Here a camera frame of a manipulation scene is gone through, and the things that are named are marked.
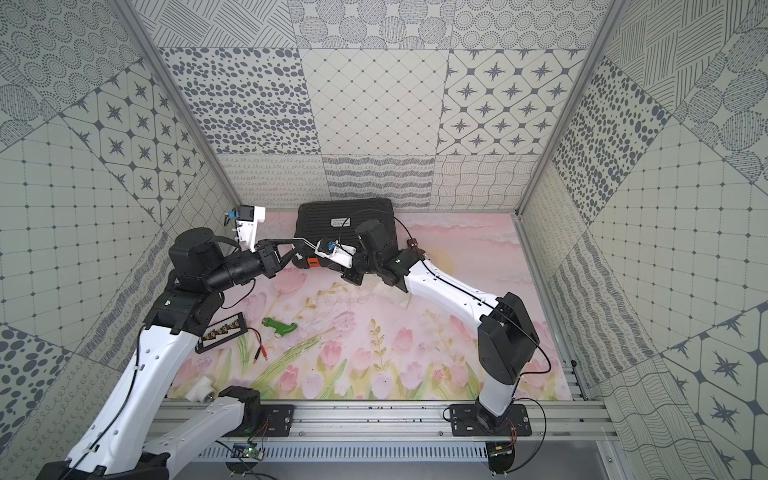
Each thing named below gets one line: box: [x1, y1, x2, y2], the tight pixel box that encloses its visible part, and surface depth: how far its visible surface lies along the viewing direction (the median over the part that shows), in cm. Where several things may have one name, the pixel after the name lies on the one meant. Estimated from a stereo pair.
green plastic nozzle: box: [261, 317, 298, 337], surface depth 91 cm
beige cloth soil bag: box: [304, 267, 412, 310], surface depth 97 cm
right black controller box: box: [485, 441, 515, 474], surface depth 73 cm
